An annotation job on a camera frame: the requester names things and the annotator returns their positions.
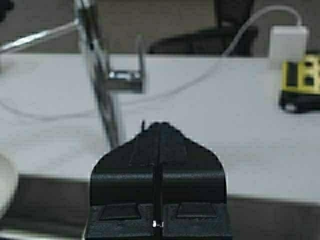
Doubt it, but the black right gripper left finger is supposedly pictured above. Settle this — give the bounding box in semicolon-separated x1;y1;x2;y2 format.
84;123;160;240

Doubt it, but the yellow black power strip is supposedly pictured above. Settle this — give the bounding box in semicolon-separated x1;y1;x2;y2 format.
278;51;320;114

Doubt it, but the chrome faucet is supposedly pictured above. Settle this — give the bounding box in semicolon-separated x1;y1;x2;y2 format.
0;0;148;151

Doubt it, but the black office chair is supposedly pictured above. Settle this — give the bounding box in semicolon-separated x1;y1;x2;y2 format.
147;0;255;56

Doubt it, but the white cable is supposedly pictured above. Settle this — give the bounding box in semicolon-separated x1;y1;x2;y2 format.
0;4;303;121

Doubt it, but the white round bowl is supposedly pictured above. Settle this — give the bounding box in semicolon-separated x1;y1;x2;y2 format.
0;153;19;219

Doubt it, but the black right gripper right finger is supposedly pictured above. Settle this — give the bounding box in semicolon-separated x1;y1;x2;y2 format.
159;122;233;240

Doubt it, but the white power adapter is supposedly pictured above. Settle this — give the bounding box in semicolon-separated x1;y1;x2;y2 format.
268;25;309;68

